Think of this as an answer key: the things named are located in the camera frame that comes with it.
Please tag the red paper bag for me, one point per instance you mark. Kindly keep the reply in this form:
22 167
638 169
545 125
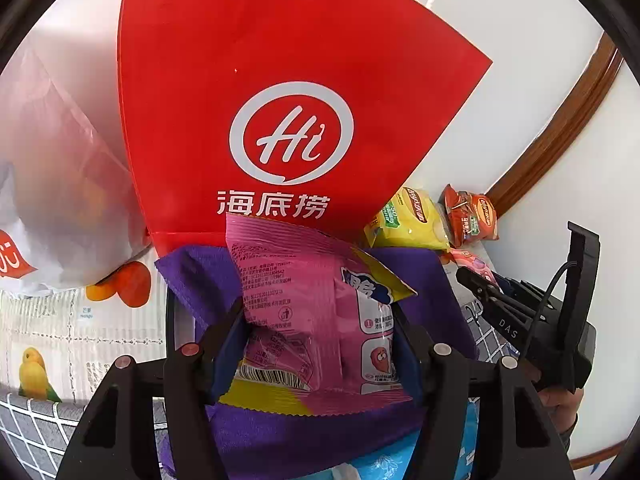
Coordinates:
260 85

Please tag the white mat with fruit print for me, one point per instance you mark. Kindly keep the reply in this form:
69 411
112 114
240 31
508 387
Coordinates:
75 330

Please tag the orange snack packet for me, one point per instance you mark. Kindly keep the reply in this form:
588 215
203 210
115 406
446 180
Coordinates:
472 217

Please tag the grey checked bed sheet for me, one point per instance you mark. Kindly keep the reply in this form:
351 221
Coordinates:
45 435

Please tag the brown wooden bed frame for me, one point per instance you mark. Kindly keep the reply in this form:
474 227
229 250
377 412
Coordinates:
560 125

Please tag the pink snack packet yellow corner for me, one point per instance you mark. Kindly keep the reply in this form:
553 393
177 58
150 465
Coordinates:
310 310

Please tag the blue tissue pack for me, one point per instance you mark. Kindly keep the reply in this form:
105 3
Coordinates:
385 465

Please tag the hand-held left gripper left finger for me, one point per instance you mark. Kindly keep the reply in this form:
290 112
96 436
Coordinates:
226 360

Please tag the white paper bag orange logo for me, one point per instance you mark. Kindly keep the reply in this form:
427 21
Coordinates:
55 170

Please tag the person's right hand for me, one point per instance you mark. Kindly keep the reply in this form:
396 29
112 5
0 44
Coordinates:
556 405

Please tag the small white pink packet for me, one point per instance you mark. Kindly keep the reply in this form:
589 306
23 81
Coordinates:
472 262

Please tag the person's right forearm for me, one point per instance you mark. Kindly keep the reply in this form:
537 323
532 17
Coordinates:
570 435

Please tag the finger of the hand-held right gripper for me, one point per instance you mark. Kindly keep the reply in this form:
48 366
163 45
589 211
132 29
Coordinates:
522 296
495 310

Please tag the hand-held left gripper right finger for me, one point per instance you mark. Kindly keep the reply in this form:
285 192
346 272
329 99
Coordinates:
402 360

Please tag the purple towel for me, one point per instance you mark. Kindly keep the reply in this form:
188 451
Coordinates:
300 440

